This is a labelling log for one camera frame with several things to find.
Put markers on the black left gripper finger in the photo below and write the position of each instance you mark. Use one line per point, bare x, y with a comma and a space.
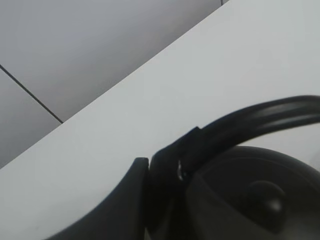
120, 216

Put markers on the black round teapot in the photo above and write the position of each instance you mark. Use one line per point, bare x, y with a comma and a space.
208, 186

